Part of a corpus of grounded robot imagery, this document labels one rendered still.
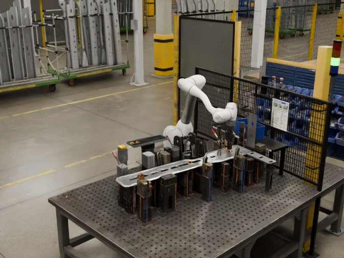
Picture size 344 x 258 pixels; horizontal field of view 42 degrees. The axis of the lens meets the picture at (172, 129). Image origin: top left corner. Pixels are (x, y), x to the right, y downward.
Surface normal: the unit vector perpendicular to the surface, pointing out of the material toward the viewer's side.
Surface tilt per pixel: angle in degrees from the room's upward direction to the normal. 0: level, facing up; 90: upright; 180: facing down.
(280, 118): 90
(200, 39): 90
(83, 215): 0
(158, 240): 0
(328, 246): 0
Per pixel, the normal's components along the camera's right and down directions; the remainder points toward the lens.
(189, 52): -0.75, 0.22
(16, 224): 0.00, -0.95
